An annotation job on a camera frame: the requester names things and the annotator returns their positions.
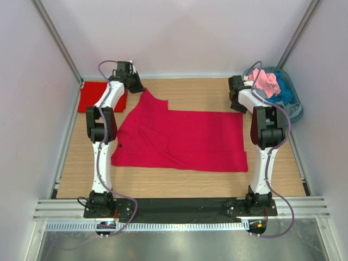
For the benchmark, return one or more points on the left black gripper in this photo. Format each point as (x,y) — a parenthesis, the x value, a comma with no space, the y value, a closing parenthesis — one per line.
(140,87)

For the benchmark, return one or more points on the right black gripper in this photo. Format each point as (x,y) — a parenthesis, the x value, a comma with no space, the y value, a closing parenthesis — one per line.
(242,109)

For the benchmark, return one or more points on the magenta t-shirt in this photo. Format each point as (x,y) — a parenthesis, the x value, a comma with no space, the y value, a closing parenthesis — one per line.
(154,136)

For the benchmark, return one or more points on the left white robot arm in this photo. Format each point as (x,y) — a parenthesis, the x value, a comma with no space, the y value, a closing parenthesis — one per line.
(102,131)

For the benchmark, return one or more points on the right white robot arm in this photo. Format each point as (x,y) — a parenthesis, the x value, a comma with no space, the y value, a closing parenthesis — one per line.
(267,133)

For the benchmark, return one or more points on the pink t-shirt in basket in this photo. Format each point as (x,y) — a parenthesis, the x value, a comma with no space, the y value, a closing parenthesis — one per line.
(265,81)

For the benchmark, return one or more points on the folded red t-shirt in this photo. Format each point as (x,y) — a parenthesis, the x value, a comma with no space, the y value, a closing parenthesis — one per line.
(92,92)

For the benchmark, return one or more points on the blue t-shirt in basket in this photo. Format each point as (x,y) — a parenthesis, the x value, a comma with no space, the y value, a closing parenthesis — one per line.
(285,94)

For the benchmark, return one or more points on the grey t-shirt in basket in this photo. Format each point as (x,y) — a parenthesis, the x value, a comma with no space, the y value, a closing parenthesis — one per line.
(292,109)

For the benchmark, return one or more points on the teal plastic laundry basket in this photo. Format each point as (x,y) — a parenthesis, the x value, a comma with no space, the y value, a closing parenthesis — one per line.
(289,85)

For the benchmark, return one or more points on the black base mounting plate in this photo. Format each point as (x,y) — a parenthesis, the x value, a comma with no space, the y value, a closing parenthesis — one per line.
(179,210)

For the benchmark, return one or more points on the left aluminium frame post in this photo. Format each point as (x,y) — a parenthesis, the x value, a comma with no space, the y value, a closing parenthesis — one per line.
(56,37)

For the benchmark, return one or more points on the aluminium frame post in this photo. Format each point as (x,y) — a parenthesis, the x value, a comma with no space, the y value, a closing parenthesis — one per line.
(56,37)
(299,31)

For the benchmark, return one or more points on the slotted cable duct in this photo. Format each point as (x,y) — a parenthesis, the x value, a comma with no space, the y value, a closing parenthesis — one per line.
(108,226)

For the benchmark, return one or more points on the aluminium front rail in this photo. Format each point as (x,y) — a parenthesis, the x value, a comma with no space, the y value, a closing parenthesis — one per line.
(70,209)

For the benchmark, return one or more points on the right aluminium frame post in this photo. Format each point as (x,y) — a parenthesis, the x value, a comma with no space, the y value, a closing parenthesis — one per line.
(299,31)

